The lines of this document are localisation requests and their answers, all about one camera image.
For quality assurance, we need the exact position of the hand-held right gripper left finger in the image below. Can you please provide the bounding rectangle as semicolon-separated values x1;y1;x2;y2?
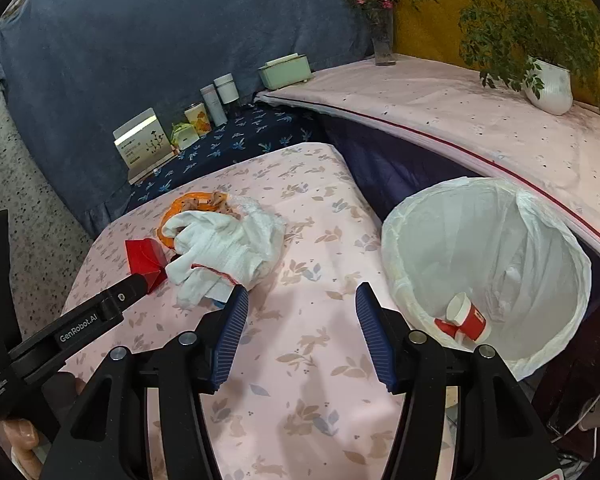
40;285;251;480

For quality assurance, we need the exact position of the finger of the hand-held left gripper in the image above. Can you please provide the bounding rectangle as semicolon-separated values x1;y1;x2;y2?
111;269;170;314

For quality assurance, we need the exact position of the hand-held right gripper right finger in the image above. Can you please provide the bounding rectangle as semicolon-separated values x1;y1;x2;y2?
355;282;561;480

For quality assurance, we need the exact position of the red paper box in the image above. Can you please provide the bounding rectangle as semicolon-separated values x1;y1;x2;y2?
125;239;181;292

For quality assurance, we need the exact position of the orange plastic bag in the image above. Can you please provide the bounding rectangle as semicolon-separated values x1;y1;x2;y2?
157;190;241;251

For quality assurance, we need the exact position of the bin with white liner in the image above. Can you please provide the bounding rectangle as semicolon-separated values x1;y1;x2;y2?
380;176;593;381

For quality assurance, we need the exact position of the person's left hand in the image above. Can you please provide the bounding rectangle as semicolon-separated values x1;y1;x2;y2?
3;374;88;467

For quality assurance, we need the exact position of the red and white paper cup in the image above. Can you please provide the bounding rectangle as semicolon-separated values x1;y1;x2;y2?
434;292;492;345

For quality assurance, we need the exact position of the pink floral cloth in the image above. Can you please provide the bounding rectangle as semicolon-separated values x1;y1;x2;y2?
60;142;456;480

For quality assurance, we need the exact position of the white printed box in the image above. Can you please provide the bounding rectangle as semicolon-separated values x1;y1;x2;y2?
113;108;177;183

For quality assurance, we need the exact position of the small green packet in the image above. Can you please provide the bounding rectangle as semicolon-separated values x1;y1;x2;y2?
170;121;198;151

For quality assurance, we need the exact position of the orange printed tin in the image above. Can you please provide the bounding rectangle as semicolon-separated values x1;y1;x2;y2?
184;102;212;136

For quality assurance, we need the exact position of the navy floral cloth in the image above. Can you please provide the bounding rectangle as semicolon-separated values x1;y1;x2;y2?
125;105;331;211

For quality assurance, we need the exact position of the white bottle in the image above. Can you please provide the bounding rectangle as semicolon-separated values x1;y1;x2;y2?
200;84;229;127

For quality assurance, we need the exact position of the dark wooden stand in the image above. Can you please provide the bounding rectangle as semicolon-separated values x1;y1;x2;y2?
530;290;600;441

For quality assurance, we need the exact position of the white canister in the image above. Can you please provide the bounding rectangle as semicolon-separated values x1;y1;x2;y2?
213;73;239;106

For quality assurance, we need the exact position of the white round device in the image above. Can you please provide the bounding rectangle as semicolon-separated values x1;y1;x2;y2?
577;385;600;433

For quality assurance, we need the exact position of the blue blanket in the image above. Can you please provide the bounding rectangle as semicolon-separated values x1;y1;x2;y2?
0;0;391;236

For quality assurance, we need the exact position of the pink dotted quilt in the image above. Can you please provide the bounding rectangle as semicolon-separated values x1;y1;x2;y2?
252;55;600;256

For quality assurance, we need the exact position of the pale green tissue box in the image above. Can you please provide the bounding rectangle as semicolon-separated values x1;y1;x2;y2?
258;53;315;90

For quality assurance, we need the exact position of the glass vase with pink flowers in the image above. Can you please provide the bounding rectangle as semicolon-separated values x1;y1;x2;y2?
345;0;401;67

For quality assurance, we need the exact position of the green plant in white pot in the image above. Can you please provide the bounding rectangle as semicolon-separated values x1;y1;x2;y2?
410;0;600;117

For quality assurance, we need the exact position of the yellow blanket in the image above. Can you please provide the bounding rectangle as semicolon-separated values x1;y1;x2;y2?
380;0;600;111

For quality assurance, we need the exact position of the white cable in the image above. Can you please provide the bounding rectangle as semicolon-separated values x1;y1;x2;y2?
550;395;600;463

